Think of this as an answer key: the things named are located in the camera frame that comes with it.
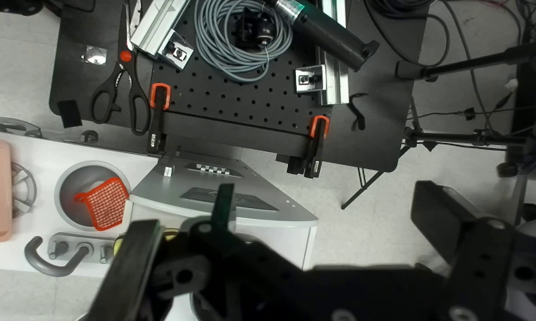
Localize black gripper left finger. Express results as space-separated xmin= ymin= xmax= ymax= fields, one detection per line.
xmin=83 ymin=219 xmax=163 ymax=321

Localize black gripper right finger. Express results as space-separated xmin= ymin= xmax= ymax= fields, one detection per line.
xmin=411 ymin=180 xmax=516 ymax=321

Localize gray toy faucet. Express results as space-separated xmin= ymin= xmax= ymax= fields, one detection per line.
xmin=22 ymin=232 xmax=117 ymax=278

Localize white toy kitchen cabinet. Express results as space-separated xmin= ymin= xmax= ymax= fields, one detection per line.
xmin=127 ymin=150 xmax=320 ymax=271

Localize white toy kitchen counter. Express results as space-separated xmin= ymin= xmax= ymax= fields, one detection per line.
xmin=0 ymin=130 xmax=161 ymax=273

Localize orange mesh pad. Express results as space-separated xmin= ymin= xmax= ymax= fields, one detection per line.
xmin=72 ymin=176 xmax=131 ymax=232

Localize black tripod stand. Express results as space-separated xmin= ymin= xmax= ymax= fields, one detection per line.
xmin=339 ymin=39 xmax=536 ymax=210

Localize black scissors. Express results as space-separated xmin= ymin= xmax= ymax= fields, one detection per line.
xmin=88 ymin=2 xmax=152 ymax=135

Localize black perforated breadboard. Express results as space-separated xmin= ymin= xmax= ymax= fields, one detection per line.
xmin=149 ymin=0 xmax=352 ymax=130

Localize black green cylindrical tube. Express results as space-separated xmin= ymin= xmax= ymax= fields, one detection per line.
xmin=273 ymin=0 xmax=380 ymax=73

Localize black clamp orange handle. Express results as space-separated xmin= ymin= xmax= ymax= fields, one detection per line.
xmin=145 ymin=80 xmax=174 ymax=153
xmin=286 ymin=114 xmax=332 ymax=180

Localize silver bracket plate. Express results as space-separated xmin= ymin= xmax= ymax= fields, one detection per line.
xmin=293 ymin=64 xmax=329 ymax=94
xmin=161 ymin=37 xmax=195 ymax=68

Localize gray coiled cable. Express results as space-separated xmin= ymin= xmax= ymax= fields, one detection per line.
xmin=191 ymin=0 xmax=295 ymax=84

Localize aluminum extrusion rail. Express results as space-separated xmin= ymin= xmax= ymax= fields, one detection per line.
xmin=318 ymin=0 xmax=352 ymax=107
xmin=127 ymin=0 xmax=191 ymax=59

